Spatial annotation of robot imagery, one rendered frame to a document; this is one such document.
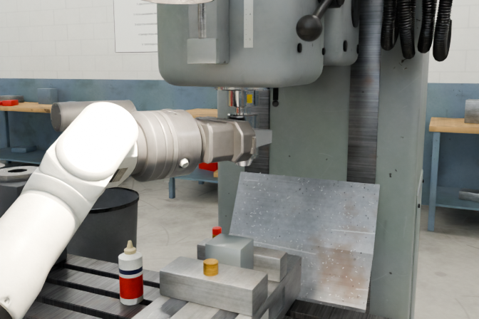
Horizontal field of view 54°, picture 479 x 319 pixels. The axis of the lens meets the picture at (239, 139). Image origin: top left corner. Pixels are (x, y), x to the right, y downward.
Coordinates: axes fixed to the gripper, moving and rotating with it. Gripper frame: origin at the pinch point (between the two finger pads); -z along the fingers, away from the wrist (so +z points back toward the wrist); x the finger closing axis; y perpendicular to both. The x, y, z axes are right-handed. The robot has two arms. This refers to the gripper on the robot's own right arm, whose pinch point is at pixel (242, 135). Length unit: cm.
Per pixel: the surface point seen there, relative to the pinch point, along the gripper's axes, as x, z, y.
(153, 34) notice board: 443, -256, -54
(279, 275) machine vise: -3.6, -4.8, 22.2
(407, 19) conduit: -10.9, -25.8, -18.2
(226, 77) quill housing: -4.8, 7.3, -8.7
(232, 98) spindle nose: -0.4, 2.4, -5.6
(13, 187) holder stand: 39.6, 21.2, 12.3
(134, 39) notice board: 468, -244, -49
